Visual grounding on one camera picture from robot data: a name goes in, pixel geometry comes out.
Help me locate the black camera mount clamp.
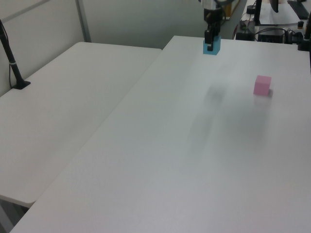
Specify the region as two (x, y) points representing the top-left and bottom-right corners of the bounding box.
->
(296, 18), (311, 51)

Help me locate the blue cube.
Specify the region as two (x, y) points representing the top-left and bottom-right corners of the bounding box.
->
(203, 36), (222, 56)

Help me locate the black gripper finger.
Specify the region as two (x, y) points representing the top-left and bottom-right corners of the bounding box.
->
(213, 22), (222, 39)
(204, 23), (215, 52)

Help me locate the white side table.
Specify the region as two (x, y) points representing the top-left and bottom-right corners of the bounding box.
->
(0, 41), (163, 209)

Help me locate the black electronics box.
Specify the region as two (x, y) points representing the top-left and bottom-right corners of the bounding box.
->
(257, 28), (287, 43)

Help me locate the black monitor stand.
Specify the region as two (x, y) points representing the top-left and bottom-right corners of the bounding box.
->
(253, 0), (262, 26)

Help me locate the black keyboard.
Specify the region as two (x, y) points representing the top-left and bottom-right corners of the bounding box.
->
(287, 0), (310, 18)

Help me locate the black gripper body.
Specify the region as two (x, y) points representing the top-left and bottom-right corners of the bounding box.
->
(203, 7), (223, 26)

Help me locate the small black flat device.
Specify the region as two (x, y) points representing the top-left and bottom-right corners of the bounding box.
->
(236, 32), (253, 41)

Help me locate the black camera stand pole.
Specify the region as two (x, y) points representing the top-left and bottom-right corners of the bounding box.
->
(0, 19), (32, 91)

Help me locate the pink cube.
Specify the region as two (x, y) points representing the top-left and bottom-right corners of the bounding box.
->
(253, 75), (272, 96)

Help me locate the grey metal partition post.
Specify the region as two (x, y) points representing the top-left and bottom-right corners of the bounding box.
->
(75, 0), (92, 43)

